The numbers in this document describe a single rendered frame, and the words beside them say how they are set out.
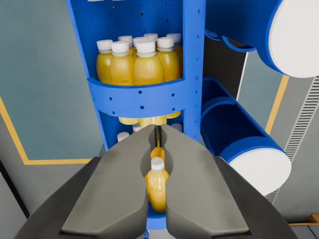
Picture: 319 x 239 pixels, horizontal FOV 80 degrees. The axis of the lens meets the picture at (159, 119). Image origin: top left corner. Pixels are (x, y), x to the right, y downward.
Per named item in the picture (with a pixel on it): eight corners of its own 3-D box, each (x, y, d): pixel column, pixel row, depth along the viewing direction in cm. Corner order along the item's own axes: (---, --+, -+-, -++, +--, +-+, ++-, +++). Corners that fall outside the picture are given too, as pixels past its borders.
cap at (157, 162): (165, 161, 58) (164, 157, 57) (161, 171, 55) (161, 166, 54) (153, 160, 59) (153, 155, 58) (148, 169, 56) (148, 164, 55)
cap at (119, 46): (112, 49, 45) (111, 41, 44) (129, 47, 46) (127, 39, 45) (111, 52, 42) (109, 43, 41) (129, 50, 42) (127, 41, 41)
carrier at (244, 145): (229, 87, 153) (201, 68, 144) (305, 164, 77) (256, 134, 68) (206, 114, 164) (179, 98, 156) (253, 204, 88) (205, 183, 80)
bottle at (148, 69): (138, 132, 47) (126, 53, 38) (141, 118, 53) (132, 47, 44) (166, 131, 46) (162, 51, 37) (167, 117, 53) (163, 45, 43)
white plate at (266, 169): (306, 167, 76) (304, 165, 77) (258, 137, 68) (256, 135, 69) (254, 206, 87) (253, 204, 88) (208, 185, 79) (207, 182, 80)
